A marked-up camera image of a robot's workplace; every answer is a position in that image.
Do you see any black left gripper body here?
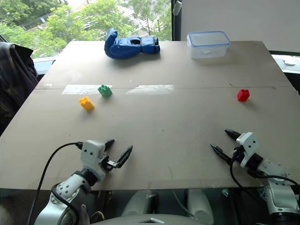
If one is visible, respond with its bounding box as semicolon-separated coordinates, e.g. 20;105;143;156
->
101;155;119;173

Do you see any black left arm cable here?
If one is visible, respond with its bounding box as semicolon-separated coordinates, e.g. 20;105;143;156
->
26;141;84;225

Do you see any dark plaid cloth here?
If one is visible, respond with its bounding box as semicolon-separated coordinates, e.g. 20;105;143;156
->
0;41;39;136

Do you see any blue boxing glove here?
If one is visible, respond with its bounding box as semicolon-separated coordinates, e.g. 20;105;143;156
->
104;28;161;60

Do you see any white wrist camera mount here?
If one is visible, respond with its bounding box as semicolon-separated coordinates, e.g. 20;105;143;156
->
236;132;260;168
80;140;110;181

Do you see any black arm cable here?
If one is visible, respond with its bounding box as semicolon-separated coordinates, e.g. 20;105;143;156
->
26;141;84;225
229;145;300;211

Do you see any red toy brick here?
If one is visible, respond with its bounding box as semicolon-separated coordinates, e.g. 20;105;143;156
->
237;89;250;102

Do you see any yellow toy brick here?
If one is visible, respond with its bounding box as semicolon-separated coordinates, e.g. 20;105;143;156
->
78;96;95;112

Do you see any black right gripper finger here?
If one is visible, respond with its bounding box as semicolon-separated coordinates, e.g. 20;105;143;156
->
210;143;234;168
225;129;242;141

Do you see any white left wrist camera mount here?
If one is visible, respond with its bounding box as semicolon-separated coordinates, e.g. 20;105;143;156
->
80;140;110;181

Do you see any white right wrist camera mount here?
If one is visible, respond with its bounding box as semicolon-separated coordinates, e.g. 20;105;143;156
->
236;132;260;168

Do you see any green toy brick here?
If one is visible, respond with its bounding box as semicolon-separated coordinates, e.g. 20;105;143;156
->
97;84;113;98

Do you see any white round object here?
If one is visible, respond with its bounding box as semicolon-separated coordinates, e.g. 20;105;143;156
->
282;58;297;67

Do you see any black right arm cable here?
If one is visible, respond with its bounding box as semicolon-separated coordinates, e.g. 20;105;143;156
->
229;145;300;211

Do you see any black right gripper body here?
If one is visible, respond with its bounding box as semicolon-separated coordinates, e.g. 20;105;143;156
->
232;145;245;163

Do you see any silver robot body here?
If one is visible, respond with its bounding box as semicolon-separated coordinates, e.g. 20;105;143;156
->
90;189;215;225

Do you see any clear plastic container blue lid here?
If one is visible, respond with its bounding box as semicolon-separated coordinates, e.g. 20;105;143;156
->
187;31;231;60

